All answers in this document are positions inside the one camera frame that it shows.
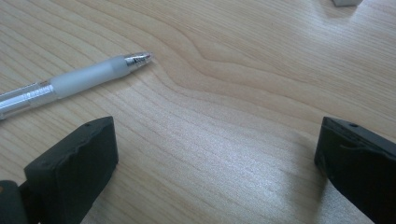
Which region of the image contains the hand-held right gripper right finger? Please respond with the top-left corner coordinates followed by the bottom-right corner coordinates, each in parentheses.
top-left (314, 116), bottom-right (396, 224)

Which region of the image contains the small white block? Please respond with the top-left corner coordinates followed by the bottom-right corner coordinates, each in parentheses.
top-left (331, 0), bottom-right (364, 7)

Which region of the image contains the clear pen with white grip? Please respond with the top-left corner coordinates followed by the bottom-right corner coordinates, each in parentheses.
top-left (0, 51), bottom-right (154, 121)

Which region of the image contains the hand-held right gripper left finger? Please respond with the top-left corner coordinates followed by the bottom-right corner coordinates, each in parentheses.
top-left (19, 116), bottom-right (120, 224)

